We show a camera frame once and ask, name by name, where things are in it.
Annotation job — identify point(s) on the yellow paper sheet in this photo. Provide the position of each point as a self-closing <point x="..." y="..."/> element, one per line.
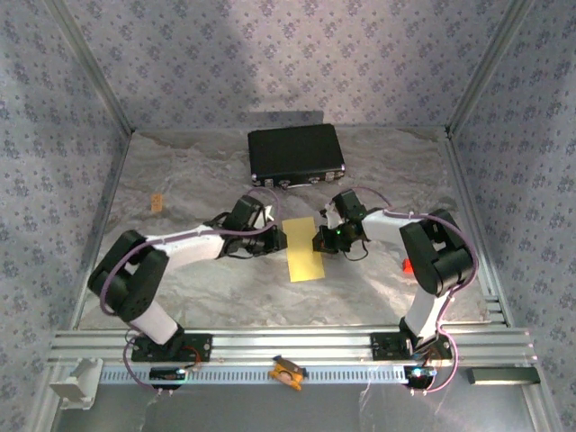
<point x="303" y="261"/>

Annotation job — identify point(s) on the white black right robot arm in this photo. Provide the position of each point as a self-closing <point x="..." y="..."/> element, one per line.
<point x="382" y="222"/>

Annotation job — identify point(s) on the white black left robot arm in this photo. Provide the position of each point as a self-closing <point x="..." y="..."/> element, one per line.
<point x="189" y="243"/>

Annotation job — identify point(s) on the black hard case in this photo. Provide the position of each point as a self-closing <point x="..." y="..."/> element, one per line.
<point x="292" y="150"/>

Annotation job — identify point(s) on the small red block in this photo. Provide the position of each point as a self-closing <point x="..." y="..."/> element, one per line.
<point x="407" y="266"/>

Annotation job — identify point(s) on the small orange sticker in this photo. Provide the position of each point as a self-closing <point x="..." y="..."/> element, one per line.
<point x="156" y="202"/>

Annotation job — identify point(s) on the yellow orange connector clip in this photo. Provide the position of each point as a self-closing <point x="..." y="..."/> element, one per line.
<point x="285" y="375"/>

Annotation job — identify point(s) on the long aluminium base rail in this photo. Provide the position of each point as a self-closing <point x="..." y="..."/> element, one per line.
<point x="288" y="344"/>

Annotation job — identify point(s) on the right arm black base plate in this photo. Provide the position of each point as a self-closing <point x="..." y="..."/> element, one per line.
<point x="380" y="346"/>

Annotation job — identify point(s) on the aluminium side rail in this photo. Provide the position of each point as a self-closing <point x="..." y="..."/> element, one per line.
<point x="470" y="202"/>
<point x="102" y="225"/>

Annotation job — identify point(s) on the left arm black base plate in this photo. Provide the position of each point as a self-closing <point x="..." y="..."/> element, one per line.
<point x="203" y="348"/>

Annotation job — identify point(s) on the aluminium frame post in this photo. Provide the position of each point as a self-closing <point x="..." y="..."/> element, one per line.
<point x="489" y="67"/>
<point x="92" y="67"/>

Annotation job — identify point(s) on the white plastic bracket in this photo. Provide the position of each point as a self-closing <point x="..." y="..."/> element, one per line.
<point x="76" y="382"/>

